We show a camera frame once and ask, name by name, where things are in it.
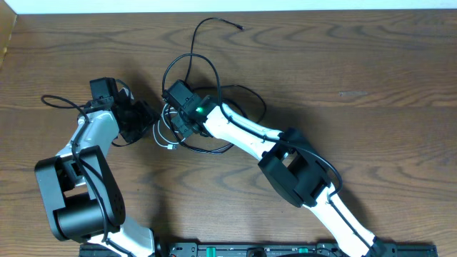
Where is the white usb cable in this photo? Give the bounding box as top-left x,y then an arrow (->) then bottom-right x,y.
152,103 -> 186,150

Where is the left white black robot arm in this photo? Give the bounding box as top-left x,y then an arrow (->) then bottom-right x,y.
34,96 -> 168,256

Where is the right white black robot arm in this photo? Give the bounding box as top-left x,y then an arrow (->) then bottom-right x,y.
167,94 -> 387,256

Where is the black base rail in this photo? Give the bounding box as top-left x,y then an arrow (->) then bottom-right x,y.
78,241 -> 439,257

